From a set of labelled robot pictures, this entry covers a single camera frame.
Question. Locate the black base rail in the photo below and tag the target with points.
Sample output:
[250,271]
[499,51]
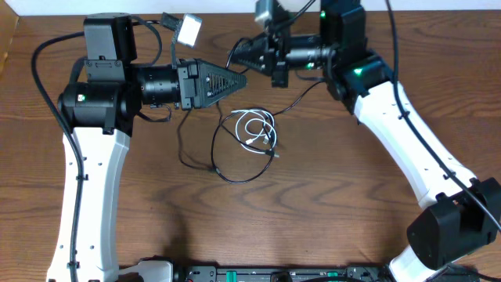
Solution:
[215,274]

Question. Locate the brown side panel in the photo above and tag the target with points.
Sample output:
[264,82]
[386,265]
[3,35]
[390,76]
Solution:
[8,25]

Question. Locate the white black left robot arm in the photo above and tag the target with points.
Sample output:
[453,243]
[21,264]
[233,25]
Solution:
[99,115]

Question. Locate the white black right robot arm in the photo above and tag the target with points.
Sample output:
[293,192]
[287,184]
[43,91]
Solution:
[460,213]

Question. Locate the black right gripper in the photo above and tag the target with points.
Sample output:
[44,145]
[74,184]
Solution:
[271,56]

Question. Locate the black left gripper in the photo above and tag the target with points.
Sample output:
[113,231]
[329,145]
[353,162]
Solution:
[183,74]

